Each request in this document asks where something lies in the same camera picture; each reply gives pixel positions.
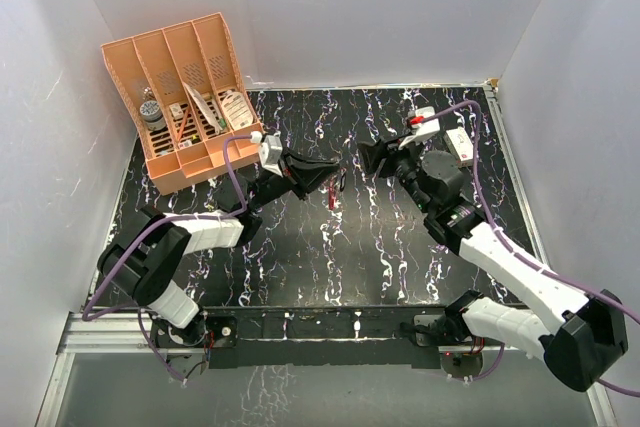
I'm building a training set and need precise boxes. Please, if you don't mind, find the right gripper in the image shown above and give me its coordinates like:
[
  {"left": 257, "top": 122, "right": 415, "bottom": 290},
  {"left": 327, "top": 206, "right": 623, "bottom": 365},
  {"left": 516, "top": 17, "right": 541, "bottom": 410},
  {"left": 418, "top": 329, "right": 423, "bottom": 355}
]
[{"left": 359, "top": 133, "right": 433, "bottom": 215}]

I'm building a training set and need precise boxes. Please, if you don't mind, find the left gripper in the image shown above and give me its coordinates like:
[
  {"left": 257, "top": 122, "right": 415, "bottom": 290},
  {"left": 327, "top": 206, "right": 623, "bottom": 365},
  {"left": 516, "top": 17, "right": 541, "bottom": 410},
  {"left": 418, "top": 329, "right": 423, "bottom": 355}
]
[{"left": 246, "top": 149, "right": 340, "bottom": 214}]

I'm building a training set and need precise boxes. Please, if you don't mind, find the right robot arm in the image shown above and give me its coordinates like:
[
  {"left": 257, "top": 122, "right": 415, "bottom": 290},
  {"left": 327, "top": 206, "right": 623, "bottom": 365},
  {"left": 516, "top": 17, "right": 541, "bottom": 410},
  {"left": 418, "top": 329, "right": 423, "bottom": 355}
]
[{"left": 357, "top": 138, "right": 628, "bottom": 392}]

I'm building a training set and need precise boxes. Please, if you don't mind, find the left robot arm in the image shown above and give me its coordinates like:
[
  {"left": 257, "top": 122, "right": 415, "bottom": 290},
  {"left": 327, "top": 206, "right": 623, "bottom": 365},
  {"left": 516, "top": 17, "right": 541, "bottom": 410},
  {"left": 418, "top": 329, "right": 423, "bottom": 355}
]
[{"left": 97, "top": 148, "right": 340, "bottom": 346}]

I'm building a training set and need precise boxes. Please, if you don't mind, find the small white cardboard box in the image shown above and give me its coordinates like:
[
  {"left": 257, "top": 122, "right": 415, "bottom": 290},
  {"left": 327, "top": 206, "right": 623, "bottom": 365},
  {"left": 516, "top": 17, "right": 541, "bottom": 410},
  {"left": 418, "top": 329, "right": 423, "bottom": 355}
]
[{"left": 444, "top": 127, "right": 474, "bottom": 167}]

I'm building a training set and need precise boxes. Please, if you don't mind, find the white blister pack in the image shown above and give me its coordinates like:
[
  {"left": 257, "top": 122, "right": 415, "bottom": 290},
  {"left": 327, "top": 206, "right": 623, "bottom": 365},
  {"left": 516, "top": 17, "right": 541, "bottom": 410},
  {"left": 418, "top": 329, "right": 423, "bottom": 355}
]
[{"left": 220, "top": 90, "right": 254, "bottom": 130}]

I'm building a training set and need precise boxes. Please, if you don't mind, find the white paper packet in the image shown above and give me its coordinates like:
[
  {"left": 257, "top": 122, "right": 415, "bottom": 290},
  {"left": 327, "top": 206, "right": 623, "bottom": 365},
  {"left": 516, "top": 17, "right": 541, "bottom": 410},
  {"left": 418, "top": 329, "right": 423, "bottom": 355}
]
[{"left": 183, "top": 82, "right": 226, "bottom": 135}]

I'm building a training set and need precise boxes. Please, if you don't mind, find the orange pencil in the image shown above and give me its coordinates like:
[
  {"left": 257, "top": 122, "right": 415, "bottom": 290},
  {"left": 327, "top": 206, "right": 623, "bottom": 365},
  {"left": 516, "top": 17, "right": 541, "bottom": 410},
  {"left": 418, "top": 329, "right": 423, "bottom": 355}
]
[{"left": 176, "top": 105, "right": 192, "bottom": 144}]

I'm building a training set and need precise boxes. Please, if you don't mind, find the small white card box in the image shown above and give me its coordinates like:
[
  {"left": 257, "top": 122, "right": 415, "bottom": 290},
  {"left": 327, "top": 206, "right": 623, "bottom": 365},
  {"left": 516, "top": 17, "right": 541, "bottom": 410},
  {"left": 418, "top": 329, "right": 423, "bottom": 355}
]
[{"left": 169, "top": 103, "right": 184, "bottom": 121}]

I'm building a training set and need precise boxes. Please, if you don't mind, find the orange plastic desk organizer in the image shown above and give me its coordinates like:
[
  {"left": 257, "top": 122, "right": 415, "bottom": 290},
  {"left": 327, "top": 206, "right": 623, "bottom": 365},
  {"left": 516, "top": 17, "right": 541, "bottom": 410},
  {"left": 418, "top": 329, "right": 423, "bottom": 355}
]
[{"left": 101, "top": 13, "right": 263, "bottom": 195}]

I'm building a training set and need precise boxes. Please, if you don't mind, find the round grey tin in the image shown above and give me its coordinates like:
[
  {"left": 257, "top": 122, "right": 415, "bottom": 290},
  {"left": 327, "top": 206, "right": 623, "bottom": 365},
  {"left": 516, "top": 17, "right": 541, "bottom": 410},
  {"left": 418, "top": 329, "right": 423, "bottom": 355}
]
[{"left": 139, "top": 100, "right": 166, "bottom": 131}]

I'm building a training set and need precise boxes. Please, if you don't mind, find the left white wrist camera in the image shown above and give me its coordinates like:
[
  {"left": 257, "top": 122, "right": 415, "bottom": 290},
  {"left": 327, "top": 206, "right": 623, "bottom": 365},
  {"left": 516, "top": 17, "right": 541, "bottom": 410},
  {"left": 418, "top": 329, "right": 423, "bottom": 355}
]
[{"left": 258, "top": 134, "right": 283, "bottom": 177}]

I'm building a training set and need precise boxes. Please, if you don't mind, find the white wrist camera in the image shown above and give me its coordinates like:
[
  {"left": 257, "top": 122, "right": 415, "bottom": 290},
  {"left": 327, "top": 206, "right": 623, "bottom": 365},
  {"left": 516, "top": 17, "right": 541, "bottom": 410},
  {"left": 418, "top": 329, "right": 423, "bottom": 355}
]
[
  {"left": 399, "top": 106, "right": 441, "bottom": 149},
  {"left": 258, "top": 134, "right": 283, "bottom": 177}
]

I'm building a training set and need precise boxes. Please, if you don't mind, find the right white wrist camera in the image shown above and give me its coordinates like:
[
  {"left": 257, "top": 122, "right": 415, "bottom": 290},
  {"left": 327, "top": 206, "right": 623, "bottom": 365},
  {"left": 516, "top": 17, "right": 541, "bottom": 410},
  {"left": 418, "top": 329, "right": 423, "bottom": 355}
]
[{"left": 399, "top": 106, "right": 441, "bottom": 149}]

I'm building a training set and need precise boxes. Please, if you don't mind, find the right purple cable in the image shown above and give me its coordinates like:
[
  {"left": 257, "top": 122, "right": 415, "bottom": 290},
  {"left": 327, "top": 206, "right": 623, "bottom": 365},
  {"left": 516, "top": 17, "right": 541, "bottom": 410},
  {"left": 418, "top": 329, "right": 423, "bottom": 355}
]
[{"left": 407, "top": 99, "right": 640, "bottom": 393}]

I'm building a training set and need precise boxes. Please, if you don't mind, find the purple cable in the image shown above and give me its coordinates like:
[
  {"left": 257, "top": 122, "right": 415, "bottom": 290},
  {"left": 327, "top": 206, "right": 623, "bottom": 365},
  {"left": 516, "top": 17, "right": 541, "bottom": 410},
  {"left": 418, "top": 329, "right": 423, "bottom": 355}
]
[
  {"left": 82, "top": 131, "right": 264, "bottom": 383},
  {"left": 407, "top": 99, "right": 640, "bottom": 393}
]

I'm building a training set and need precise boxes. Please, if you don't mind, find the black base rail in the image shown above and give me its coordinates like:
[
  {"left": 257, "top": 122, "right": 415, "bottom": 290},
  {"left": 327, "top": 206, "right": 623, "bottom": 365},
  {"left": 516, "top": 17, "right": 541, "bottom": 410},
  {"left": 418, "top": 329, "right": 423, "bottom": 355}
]
[{"left": 149, "top": 304, "right": 506, "bottom": 371}]

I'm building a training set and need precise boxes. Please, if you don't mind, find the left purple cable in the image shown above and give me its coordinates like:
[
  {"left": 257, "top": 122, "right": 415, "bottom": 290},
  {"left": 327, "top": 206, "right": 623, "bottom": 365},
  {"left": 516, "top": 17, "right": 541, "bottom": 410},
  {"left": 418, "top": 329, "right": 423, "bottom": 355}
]
[{"left": 82, "top": 131, "right": 264, "bottom": 383}]

